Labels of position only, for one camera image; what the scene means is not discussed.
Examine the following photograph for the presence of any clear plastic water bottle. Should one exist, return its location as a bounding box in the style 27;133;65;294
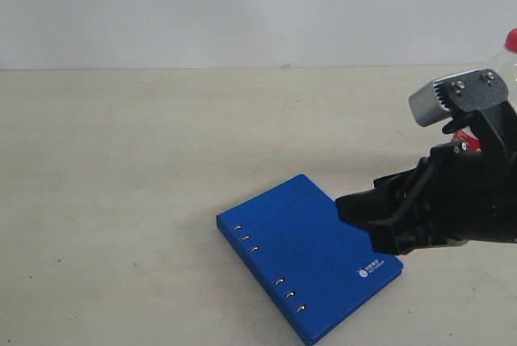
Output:
452;28;516;151

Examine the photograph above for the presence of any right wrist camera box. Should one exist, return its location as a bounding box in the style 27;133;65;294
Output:
408;69;509;127

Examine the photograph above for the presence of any blue ring binder notebook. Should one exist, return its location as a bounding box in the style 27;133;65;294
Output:
216;174;404;345

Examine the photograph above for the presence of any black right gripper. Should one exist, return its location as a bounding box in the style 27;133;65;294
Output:
335;102;516;255

